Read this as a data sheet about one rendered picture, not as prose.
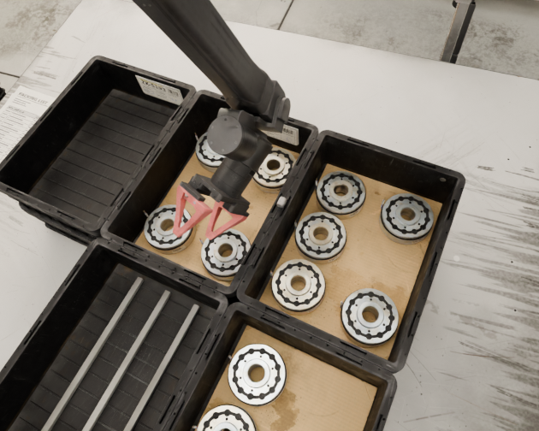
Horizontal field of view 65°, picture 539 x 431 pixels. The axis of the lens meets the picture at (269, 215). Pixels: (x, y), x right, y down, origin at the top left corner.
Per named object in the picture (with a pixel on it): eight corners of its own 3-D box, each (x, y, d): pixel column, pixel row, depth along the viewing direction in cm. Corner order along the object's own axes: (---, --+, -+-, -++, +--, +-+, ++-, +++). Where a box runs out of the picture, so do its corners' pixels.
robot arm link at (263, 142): (281, 144, 71) (256, 126, 73) (266, 134, 65) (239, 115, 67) (258, 179, 72) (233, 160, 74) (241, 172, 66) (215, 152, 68)
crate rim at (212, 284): (201, 94, 99) (198, 86, 97) (321, 133, 91) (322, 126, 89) (101, 239, 84) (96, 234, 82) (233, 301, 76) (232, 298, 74)
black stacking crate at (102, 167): (115, 88, 115) (96, 56, 105) (209, 121, 107) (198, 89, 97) (19, 208, 100) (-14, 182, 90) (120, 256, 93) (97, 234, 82)
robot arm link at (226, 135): (293, 100, 70) (245, 95, 73) (267, 74, 59) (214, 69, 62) (277, 172, 70) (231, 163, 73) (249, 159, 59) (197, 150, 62)
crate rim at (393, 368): (322, 133, 91) (322, 126, 89) (464, 181, 83) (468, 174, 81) (234, 301, 76) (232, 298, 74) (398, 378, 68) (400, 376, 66)
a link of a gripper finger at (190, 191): (205, 248, 72) (236, 203, 70) (180, 247, 65) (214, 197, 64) (180, 225, 74) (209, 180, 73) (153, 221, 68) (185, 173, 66)
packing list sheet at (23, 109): (15, 85, 134) (14, 84, 134) (76, 101, 129) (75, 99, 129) (-52, 168, 121) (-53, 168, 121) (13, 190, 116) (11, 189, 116)
